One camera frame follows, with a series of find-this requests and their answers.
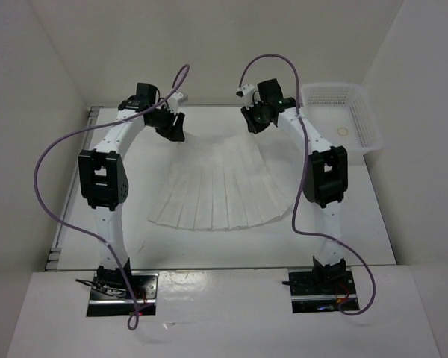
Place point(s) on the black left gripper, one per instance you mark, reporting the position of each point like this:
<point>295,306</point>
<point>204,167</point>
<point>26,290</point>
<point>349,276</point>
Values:
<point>170,132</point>

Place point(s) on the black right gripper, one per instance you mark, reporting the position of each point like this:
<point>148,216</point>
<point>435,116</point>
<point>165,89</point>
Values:
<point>247,112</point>

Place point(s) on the white pleated skirt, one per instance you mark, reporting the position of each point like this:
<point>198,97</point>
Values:
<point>218,183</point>

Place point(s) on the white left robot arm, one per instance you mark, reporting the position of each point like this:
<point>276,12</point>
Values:
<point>104,182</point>

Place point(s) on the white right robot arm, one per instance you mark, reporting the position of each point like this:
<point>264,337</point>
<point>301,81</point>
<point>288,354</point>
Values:
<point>325,178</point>

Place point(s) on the tan rubber band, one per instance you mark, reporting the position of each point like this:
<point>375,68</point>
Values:
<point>342,131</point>

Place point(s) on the white perforated plastic basket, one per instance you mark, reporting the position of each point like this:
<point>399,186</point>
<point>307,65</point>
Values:
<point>328,106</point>

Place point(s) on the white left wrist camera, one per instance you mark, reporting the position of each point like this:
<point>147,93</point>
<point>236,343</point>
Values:
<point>175,101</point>

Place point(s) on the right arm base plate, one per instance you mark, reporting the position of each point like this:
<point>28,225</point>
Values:
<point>309,296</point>

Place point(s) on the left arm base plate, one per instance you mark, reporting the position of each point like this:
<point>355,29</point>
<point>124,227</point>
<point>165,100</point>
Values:
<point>105,301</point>

